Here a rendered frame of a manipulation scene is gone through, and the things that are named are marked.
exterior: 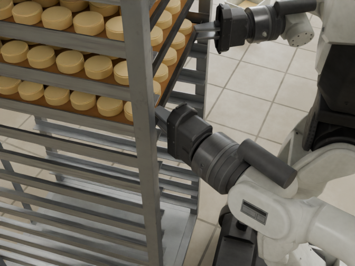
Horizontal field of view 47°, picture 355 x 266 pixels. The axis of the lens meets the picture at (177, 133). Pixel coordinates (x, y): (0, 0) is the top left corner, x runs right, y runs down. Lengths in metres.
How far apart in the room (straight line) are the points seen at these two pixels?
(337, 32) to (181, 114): 0.28
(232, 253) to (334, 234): 1.00
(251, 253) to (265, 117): 0.96
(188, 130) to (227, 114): 1.62
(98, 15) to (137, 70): 0.14
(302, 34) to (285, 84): 1.54
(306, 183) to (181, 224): 0.82
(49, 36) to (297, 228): 0.48
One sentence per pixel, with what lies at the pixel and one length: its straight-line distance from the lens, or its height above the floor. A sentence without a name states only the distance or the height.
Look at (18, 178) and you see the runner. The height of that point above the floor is 0.79.
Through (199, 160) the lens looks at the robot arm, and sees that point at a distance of 0.69.
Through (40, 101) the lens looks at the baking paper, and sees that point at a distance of 0.88.
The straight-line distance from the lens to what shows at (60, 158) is 1.74.
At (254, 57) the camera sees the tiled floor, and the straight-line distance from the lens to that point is 2.76.
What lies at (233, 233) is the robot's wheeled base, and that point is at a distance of 1.61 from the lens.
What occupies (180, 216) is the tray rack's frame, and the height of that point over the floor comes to 0.15.
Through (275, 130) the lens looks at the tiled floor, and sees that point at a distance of 2.28.
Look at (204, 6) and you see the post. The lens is 1.05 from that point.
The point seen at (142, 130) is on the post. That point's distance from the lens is 0.70.
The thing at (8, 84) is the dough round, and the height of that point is 1.06.
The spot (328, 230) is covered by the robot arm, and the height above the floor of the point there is 1.09.
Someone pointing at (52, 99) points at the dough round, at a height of 1.06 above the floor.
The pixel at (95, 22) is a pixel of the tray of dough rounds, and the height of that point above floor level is 1.24.
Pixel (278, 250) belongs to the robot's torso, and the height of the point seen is 0.57.
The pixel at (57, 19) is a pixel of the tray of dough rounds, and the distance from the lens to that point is 0.72.
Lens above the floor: 1.60
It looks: 46 degrees down
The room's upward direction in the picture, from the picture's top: straight up
